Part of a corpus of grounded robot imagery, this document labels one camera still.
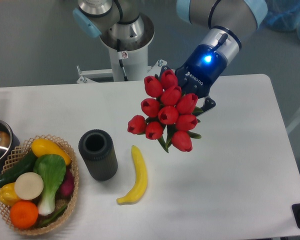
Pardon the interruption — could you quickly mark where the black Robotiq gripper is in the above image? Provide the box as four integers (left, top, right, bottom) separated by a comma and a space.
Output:
154, 25, 242, 117

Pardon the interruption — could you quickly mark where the red tulip bouquet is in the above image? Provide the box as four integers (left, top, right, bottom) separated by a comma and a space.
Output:
127, 69, 201, 152

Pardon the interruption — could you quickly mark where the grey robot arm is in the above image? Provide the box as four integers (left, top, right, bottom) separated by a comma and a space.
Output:
72, 0, 268, 116

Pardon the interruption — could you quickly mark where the dark grey ribbed vase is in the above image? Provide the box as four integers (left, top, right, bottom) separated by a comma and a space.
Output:
78, 129, 118, 182

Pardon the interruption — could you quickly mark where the yellow banana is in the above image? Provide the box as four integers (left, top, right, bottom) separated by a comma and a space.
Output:
116, 145, 148, 205

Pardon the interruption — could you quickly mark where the blue plastic bag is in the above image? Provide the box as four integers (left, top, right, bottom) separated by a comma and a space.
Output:
264, 0, 300, 40

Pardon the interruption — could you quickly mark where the green bok choy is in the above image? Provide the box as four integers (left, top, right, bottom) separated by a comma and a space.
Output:
33, 154, 66, 216

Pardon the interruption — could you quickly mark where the yellow squash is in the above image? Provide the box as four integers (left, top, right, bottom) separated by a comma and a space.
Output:
31, 138, 72, 166

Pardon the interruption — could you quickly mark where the purple sweet potato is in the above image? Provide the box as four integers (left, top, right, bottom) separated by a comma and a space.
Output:
59, 168, 75, 197

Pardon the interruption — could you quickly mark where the woven wicker basket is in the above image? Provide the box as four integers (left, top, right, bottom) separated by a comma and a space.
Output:
0, 134, 79, 236

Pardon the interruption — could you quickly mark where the green cucumber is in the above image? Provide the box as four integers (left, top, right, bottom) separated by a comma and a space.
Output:
0, 150, 37, 188

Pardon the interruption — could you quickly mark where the green chili pepper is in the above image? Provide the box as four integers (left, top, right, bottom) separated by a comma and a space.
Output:
37, 204, 68, 228

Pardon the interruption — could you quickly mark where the orange fruit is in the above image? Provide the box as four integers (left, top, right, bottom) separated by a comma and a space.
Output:
9, 200, 39, 229

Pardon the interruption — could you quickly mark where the yellow bell pepper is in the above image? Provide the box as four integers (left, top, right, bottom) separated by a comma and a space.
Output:
0, 182, 21, 207

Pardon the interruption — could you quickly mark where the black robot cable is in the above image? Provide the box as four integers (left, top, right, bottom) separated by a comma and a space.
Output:
116, 38, 129, 82

